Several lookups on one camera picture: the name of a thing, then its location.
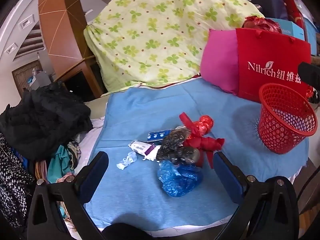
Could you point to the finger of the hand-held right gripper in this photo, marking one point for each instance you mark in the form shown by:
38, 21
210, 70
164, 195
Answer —
310, 76

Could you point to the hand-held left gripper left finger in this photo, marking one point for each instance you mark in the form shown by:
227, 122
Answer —
95, 177

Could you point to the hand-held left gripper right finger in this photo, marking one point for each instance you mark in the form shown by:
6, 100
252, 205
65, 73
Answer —
227, 177

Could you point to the clear plastic blister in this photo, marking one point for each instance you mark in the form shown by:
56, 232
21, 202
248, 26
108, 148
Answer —
127, 160

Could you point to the blue plastic shoe cover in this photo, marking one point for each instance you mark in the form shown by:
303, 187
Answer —
180, 180

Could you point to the red wrapper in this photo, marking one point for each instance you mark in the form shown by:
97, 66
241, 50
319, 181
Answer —
205, 127

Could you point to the white purple medicine box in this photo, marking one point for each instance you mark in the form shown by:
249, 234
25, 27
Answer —
142, 148

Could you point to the red mesh plastic basket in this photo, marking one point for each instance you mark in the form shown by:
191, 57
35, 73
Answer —
275, 140

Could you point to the black foil wrapper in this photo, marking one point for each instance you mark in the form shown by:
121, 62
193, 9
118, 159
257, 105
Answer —
172, 142

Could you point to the blue white medicine box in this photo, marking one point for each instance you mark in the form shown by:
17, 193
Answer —
158, 135

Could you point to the white bed sheet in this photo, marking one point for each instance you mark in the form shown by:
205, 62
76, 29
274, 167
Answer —
86, 142

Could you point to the teal cloth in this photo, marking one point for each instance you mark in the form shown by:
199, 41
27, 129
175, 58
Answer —
58, 162

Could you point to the red paper shopping bag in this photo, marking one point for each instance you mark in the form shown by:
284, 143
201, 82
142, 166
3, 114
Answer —
270, 52

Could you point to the cyan cardboard box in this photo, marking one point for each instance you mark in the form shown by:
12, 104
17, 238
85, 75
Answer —
292, 30

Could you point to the red gift box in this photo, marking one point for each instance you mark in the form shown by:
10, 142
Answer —
293, 12

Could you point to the red plastic bag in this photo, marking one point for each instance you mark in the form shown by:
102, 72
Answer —
260, 23

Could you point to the black cloth pile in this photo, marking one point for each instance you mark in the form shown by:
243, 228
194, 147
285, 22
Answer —
45, 120

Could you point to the black white dotted cloth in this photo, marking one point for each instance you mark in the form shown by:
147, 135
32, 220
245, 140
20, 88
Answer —
12, 187

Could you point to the blue towel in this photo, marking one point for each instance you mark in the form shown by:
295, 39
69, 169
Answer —
150, 110

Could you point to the pink pillow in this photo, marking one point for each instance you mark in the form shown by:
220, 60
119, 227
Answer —
220, 62

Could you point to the dark wooden cabinet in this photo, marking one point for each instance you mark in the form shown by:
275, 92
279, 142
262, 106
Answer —
77, 82

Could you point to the grey cabinet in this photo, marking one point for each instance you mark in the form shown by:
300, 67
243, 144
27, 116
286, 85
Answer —
41, 80

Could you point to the brown wooden pillar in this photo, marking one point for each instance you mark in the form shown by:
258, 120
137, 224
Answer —
62, 30

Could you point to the green clover print blanket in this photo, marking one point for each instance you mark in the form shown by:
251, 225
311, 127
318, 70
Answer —
155, 30

